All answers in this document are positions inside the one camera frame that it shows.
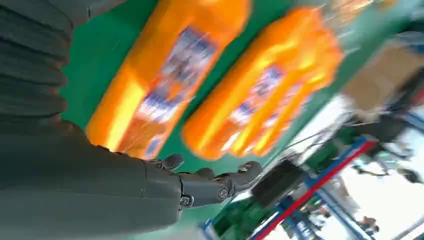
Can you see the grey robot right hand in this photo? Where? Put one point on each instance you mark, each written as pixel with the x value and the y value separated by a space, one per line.
pixel 82 192

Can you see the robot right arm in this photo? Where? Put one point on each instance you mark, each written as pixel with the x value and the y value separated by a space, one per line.
pixel 30 59

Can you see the green table mat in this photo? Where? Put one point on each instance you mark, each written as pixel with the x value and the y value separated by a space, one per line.
pixel 99 49

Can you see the black carry case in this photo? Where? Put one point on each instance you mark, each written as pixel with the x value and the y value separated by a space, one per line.
pixel 278 182

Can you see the white table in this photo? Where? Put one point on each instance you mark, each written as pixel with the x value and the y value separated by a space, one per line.
pixel 328 119

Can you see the cardboard box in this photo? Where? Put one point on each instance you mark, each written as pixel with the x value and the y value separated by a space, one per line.
pixel 381 79

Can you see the blue metal frame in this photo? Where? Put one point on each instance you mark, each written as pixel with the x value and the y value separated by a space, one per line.
pixel 318 185

